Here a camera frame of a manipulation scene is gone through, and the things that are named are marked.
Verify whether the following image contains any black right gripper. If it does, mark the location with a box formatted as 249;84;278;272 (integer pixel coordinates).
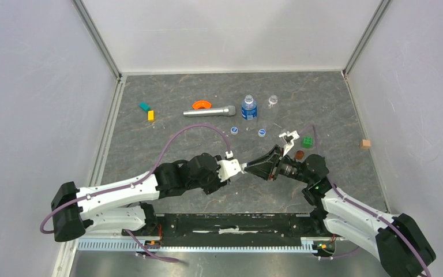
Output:
244;145;311;185

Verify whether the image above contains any white cap of bottle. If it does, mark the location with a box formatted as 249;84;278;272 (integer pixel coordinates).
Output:
258;129;266;137

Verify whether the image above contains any blue-white Pocari bottle cap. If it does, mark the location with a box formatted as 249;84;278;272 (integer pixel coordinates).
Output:
230;126;239;135

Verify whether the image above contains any blue labelled Pocari bottle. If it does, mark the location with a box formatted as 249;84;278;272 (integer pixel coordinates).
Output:
241;95;258;121

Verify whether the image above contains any clear bottle with blue-white cap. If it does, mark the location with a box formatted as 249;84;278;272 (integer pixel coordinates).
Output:
230;163;247;182

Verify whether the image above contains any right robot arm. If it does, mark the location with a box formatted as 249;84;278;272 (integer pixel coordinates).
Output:
242;145;437;276

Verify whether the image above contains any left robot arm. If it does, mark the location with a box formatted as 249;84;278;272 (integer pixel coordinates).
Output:
51;153;241;242

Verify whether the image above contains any small brown round object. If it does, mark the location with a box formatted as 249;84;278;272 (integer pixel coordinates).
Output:
295;150;305;160

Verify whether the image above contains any green toy brick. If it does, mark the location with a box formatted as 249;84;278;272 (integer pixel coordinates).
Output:
301;136;314;149

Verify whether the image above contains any silver microphone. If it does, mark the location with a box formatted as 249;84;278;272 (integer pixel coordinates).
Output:
183;106;236;117

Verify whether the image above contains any orange curved pipe piece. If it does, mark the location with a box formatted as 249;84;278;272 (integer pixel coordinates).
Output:
192;100;212;110

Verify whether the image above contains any yellow rectangular block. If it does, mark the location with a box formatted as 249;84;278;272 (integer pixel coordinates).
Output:
148;110;155;122

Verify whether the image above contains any teal rectangular block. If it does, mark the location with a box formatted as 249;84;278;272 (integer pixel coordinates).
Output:
139;102;151;113

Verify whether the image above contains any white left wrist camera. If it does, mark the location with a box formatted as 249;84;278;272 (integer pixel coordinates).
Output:
216;151;244;182

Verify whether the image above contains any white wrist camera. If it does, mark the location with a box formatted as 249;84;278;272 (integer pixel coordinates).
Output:
278;130;300;156
216;151;244;182

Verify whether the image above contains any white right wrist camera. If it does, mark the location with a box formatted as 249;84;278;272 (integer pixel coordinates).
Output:
278;130;300;156

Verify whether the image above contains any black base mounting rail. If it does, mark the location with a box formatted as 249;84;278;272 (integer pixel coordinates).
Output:
121;212;349;249

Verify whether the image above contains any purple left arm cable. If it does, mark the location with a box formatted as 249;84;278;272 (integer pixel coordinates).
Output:
40;123;232;235

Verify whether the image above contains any brown cube near right wall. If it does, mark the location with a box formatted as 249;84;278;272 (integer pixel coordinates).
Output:
359;139;371;149

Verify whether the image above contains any slotted grey cable duct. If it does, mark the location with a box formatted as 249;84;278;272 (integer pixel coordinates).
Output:
77;238;314;253

